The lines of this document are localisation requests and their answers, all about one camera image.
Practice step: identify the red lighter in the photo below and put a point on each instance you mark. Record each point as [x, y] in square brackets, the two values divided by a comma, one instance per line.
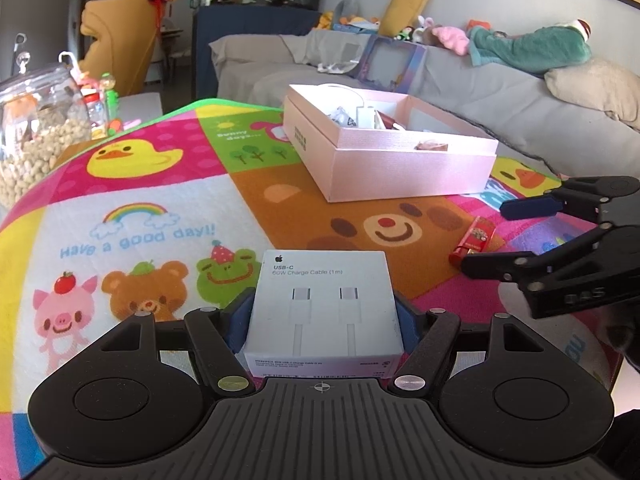
[472, 240]

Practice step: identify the purple window box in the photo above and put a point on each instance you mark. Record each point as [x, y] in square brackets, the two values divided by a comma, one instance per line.
[417, 67]

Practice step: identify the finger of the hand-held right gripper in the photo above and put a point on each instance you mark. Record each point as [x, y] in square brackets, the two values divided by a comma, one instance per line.
[530, 207]
[500, 261]

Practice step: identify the yellow cushion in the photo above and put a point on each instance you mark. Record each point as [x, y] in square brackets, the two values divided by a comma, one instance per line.
[405, 5]

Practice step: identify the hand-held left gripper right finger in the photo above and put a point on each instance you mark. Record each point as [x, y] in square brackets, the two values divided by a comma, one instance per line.
[407, 325]

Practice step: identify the grey sofa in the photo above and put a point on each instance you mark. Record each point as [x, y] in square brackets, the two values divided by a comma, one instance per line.
[475, 95]

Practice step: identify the white plug in plastic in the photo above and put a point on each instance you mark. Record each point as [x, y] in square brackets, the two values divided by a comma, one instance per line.
[344, 117]

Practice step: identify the green plastic toy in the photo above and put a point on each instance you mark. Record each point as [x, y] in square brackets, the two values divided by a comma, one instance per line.
[111, 95]

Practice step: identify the grey side table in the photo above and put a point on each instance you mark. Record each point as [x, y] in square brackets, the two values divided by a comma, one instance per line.
[142, 106]

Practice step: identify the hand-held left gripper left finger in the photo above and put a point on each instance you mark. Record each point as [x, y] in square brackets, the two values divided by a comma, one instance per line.
[240, 322]

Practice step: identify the cartoon printed play mat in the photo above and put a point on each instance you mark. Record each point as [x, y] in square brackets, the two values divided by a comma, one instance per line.
[150, 175]

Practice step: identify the small red-lidded clear jar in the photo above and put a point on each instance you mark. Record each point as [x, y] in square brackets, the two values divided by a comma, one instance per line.
[95, 115]

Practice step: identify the small yellow plush toy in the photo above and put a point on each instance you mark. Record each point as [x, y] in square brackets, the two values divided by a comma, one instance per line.
[325, 21]

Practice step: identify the small red packet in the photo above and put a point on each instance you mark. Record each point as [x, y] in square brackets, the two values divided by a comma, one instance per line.
[387, 121]

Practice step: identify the white rabbit plush toy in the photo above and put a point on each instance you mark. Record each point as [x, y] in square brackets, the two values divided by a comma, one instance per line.
[425, 27]

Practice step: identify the grey plush toy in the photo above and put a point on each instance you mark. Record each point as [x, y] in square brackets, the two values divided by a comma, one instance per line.
[347, 10]

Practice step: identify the small brown object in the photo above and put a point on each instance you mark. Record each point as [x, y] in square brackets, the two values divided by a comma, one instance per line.
[431, 147]

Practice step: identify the beige pillow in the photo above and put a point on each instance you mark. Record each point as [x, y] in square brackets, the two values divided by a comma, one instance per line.
[600, 90]

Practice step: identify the glass jar of nuts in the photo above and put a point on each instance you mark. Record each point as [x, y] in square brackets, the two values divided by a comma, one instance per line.
[35, 150]

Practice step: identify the pink cardboard box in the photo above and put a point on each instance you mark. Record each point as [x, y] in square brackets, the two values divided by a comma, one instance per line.
[400, 175]

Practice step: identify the blue cabinet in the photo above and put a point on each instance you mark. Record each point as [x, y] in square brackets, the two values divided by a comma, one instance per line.
[240, 22]

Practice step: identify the wooden dining chair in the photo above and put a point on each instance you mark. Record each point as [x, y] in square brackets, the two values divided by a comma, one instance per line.
[175, 55]

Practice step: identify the large yellow plush seat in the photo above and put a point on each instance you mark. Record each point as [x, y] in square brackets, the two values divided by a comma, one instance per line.
[120, 40]

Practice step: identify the green plush doll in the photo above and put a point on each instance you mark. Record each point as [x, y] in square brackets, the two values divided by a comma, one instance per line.
[530, 50]

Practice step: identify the white cloth bag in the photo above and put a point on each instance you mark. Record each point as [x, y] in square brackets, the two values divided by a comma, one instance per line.
[340, 57]

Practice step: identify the pink plush toy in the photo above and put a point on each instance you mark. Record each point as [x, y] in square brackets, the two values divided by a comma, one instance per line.
[452, 39]

